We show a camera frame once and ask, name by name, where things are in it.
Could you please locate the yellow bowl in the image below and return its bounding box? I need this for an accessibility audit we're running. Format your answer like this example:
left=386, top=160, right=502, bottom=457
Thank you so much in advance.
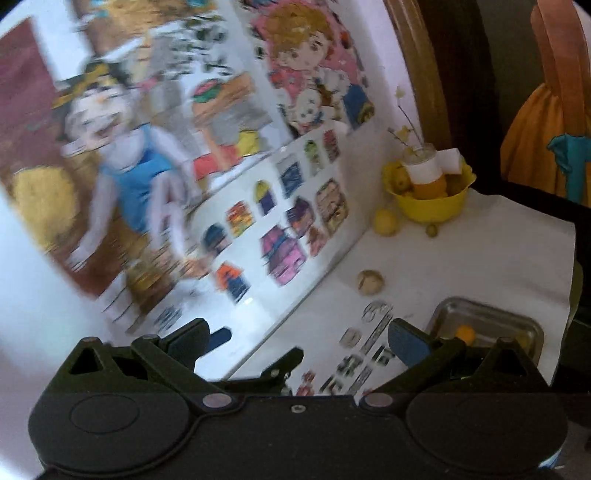
left=381, top=161, right=476, bottom=223

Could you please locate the metal tray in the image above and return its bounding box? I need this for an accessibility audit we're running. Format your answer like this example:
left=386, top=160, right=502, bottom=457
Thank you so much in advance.
left=425, top=296, right=546, bottom=365

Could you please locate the teal cloth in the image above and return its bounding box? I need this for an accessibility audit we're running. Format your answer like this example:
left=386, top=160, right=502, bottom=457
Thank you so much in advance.
left=547, top=133, right=591, bottom=205

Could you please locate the house drawings sheet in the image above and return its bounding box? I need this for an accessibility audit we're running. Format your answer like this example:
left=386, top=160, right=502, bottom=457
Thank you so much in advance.
left=152, top=126, right=366, bottom=334

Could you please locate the brown wooden frame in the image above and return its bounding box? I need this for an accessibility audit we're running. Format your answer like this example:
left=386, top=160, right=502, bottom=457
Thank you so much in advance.
left=383, top=0, right=455, bottom=151

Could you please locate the striped round fruit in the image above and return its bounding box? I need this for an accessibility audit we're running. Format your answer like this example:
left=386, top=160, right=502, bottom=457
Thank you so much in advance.
left=357, top=270, right=385, bottom=295

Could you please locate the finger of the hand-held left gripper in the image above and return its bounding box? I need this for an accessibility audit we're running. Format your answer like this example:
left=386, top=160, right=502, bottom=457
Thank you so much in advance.
left=222, top=348, right=305, bottom=395

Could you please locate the yellow fruit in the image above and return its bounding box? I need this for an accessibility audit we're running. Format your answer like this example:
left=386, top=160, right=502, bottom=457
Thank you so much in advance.
left=385, top=161, right=413, bottom=195

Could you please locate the cartoon poster blue dress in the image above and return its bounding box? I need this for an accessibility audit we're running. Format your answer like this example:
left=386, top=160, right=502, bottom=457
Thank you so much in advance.
left=0, top=0, right=289, bottom=326

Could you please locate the yellow flower sprig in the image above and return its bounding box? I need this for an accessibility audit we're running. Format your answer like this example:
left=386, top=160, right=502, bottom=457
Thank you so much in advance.
left=388, top=85, right=423, bottom=154

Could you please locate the orange bottle white label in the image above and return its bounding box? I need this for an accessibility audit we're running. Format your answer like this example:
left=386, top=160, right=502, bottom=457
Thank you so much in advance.
left=401, top=143, right=450, bottom=200

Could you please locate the orange cloth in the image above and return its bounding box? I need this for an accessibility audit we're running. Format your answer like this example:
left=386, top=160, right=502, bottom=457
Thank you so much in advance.
left=501, top=0, right=591, bottom=206

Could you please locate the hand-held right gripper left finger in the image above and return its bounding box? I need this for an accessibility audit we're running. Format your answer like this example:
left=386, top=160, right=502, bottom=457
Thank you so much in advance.
left=55, top=318, right=232, bottom=411

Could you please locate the yellow lemon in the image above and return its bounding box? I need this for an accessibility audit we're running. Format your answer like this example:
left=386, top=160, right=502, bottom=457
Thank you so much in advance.
left=373, top=209, right=400, bottom=237

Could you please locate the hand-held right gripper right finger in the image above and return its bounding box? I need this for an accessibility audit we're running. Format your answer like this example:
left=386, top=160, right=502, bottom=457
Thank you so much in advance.
left=360, top=318, right=550, bottom=409

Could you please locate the cartoon poster pink child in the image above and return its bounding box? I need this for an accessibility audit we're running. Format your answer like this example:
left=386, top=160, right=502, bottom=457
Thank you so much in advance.
left=247, top=0, right=376, bottom=137

